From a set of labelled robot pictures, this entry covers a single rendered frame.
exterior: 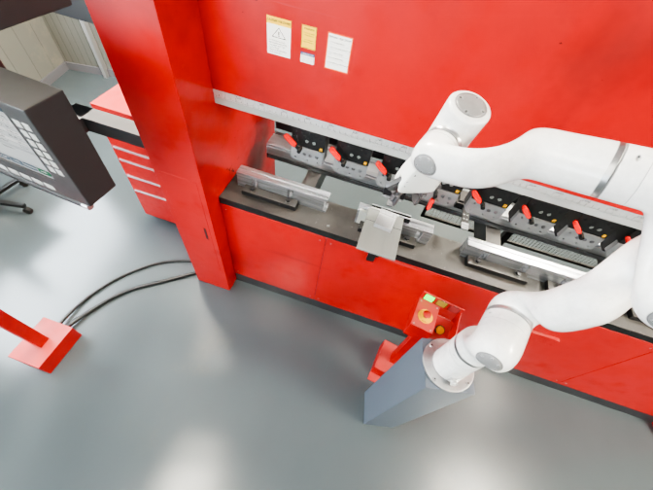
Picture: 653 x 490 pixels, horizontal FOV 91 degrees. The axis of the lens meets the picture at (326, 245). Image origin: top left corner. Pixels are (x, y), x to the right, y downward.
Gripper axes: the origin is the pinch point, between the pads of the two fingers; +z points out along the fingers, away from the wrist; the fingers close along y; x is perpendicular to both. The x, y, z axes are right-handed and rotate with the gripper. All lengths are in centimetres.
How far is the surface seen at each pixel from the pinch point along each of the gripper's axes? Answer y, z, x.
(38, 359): 166, 144, 14
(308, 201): 15, 73, -43
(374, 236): -12, 59, -15
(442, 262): -49, 69, -5
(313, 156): 15, 43, -48
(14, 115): 100, 4, -29
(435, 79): -18.3, -3.4, -42.0
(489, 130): -39.7, 5.5, -29.7
